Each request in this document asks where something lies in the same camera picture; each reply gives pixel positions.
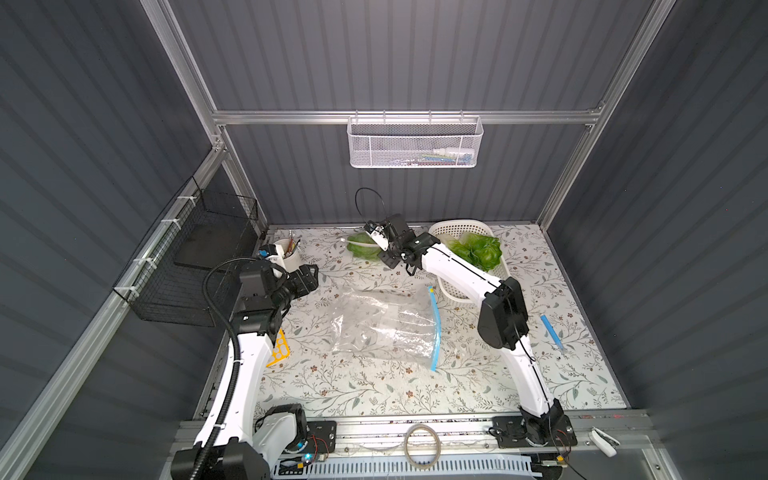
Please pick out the white clip on rail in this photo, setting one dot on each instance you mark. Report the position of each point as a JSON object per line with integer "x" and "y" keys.
{"x": 604, "y": 442}

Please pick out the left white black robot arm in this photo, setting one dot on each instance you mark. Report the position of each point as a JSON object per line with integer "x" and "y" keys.
{"x": 233, "y": 443}

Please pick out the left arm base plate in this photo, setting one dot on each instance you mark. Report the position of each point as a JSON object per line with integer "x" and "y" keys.
{"x": 313, "y": 438}

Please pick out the clear zip-top bag white seal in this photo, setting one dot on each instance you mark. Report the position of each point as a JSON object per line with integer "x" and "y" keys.
{"x": 360, "y": 243}

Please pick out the yellow calculator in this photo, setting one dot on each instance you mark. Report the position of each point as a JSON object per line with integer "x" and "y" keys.
{"x": 281, "y": 350}

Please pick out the white pen holder cup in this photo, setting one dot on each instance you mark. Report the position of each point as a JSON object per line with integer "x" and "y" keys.
{"x": 285, "y": 253}

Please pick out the white wire wall basket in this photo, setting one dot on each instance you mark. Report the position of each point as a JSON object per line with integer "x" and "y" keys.
{"x": 420, "y": 142}

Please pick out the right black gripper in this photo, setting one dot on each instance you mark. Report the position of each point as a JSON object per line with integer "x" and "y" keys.
{"x": 390, "y": 241}

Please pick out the black wire side basket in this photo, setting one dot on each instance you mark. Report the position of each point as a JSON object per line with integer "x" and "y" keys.
{"x": 204, "y": 228}

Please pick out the clear zip-top bag blue seal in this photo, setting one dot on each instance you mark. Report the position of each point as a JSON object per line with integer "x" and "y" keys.
{"x": 386, "y": 325}

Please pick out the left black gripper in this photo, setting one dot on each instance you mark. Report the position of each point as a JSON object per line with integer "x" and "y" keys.
{"x": 303, "y": 280}

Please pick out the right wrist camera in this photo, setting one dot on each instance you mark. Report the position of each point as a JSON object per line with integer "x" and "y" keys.
{"x": 377, "y": 233}

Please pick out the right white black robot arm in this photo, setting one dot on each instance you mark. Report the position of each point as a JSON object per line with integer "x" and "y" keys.
{"x": 502, "y": 322}

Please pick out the blue pen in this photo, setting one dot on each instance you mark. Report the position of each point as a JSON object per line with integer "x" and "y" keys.
{"x": 552, "y": 333}

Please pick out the chinese cabbage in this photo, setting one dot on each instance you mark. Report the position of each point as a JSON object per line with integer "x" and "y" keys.
{"x": 363, "y": 247}
{"x": 484, "y": 251}
{"x": 462, "y": 251}

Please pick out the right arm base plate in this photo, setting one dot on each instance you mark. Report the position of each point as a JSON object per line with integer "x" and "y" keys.
{"x": 517, "y": 431}

